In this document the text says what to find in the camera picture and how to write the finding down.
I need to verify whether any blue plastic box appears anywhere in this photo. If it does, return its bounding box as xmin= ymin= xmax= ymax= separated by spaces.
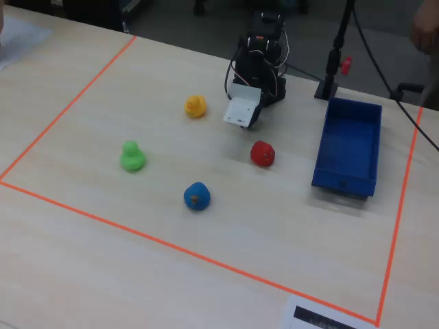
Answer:
xmin=311 ymin=97 xmax=383 ymax=199

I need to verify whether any person's bare hand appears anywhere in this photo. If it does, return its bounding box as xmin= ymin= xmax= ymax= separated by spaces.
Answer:
xmin=410 ymin=0 xmax=439 ymax=56

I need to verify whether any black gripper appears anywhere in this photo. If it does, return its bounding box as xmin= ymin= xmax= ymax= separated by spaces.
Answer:
xmin=239 ymin=91 xmax=265 ymax=130

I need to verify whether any black power cable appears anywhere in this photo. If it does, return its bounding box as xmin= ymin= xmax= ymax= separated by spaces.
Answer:
xmin=286 ymin=63 xmax=326 ymax=83

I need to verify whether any white paper with black bar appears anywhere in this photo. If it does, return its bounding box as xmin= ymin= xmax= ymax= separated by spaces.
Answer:
xmin=278 ymin=295 xmax=378 ymax=329

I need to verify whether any long black cable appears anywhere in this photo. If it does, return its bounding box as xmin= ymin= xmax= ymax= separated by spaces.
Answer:
xmin=351 ymin=3 xmax=439 ymax=153

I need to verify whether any blue rubber duck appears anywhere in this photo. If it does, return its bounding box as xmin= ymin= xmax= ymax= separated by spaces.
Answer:
xmin=183 ymin=181 xmax=212 ymax=211

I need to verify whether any yellow rubber duck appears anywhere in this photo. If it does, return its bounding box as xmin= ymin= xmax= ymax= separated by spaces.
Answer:
xmin=184 ymin=95 xmax=208 ymax=119

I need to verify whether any orange tape strip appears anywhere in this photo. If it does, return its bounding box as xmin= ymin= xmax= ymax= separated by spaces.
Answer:
xmin=375 ymin=106 xmax=424 ymax=326
xmin=0 ymin=35 xmax=138 ymax=182
xmin=0 ymin=180 xmax=379 ymax=326

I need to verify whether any black camera cable on arm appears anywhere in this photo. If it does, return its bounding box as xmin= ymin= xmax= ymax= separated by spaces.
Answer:
xmin=224 ymin=51 xmax=241 ymax=102

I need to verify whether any black curved handle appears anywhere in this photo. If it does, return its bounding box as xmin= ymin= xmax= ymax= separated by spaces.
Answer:
xmin=390 ymin=82 xmax=426 ymax=102

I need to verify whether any red rubber duck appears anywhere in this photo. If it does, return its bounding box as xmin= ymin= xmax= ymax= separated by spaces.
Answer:
xmin=250 ymin=140 xmax=276 ymax=168

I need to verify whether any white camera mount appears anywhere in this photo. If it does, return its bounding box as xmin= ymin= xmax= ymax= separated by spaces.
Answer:
xmin=222 ymin=82 xmax=263 ymax=126

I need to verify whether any black camera stand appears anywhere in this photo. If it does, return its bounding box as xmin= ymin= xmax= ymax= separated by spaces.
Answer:
xmin=314 ymin=0 xmax=357 ymax=101

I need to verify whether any green rubber duck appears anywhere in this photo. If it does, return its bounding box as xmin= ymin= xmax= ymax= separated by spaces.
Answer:
xmin=119 ymin=139 xmax=147 ymax=173

